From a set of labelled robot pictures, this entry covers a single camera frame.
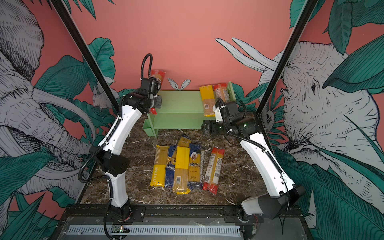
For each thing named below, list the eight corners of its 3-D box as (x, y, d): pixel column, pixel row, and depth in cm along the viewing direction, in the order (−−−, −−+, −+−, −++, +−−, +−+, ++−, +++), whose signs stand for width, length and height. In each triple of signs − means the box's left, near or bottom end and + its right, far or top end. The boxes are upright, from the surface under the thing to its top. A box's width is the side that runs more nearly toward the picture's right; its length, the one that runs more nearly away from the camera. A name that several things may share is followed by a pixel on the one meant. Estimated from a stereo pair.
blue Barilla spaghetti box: (165, 186, 85) (163, 183, 80) (170, 148, 100) (168, 144, 96) (174, 186, 85) (173, 183, 80) (178, 148, 101) (177, 144, 96)
